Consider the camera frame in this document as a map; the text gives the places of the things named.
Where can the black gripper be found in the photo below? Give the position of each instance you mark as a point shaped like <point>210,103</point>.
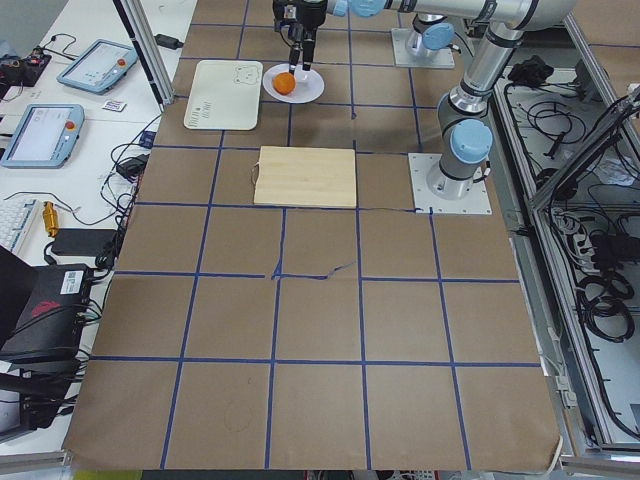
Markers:
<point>307,31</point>

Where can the white round plate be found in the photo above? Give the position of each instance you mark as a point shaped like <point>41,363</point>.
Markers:
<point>309,85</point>

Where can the orange mandarin fruit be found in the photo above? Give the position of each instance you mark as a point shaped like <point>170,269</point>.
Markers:
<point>284,83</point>

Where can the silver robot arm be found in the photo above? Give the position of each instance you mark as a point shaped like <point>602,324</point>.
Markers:
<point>467,140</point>
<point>435,31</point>

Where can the white bear tray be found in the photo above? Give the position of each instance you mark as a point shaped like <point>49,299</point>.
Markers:
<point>224,95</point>

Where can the bamboo cutting board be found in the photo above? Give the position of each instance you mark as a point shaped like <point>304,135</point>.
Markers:
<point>306,177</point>

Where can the upper teach pendant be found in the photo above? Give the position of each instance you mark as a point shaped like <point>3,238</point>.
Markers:
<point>100,67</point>

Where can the teach pendant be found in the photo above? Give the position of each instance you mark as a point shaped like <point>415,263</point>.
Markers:
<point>45,136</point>
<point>100,67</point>

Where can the lower teach pendant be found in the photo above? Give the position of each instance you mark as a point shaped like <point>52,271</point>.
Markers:
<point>45,136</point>

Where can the black flat power brick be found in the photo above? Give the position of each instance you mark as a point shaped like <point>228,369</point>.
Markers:
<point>83,242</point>

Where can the gold metal tool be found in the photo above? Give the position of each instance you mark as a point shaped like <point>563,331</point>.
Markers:
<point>50,219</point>

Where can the white keyboard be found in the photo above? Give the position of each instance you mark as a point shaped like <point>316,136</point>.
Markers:
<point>17,217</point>

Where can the white power strip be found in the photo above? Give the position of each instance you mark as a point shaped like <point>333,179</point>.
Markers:
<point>578,242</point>

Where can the black computer box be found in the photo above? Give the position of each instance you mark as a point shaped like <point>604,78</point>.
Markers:
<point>41,310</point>

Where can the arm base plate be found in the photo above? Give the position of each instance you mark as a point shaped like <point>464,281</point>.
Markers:
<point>409,52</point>
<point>435,193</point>

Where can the aluminium frame post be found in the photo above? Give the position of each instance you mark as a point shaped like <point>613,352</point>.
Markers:
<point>135,22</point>

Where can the black device on rail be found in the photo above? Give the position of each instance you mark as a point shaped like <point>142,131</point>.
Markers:
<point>532,72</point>

